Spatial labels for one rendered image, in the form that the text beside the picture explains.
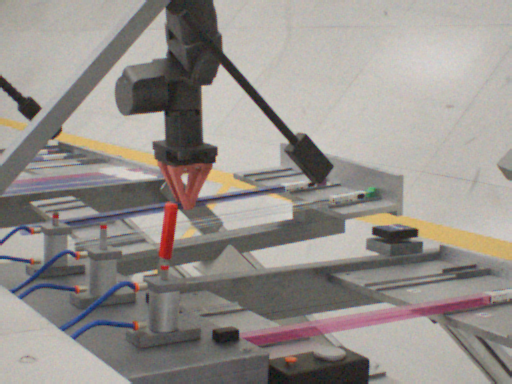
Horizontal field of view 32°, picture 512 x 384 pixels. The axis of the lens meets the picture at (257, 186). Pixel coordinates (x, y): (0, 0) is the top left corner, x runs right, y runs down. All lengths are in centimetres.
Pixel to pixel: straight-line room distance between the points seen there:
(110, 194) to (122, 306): 107
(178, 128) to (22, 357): 78
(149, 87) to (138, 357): 69
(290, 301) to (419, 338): 114
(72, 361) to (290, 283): 57
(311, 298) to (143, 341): 50
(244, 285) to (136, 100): 34
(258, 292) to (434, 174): 156
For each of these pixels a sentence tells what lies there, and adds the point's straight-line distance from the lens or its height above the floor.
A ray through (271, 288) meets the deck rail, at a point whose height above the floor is 92.
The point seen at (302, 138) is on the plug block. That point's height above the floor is 117.
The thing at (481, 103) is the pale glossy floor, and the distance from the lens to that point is 271.
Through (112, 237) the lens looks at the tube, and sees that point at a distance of 120.
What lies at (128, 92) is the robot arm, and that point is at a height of 111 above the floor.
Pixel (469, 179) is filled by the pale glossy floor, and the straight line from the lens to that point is 249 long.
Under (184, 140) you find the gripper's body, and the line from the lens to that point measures 131.
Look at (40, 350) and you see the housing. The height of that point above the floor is 128.
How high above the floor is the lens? 154
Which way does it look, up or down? 30 degrees down
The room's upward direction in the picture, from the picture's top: 43 degrees counter-clockwise
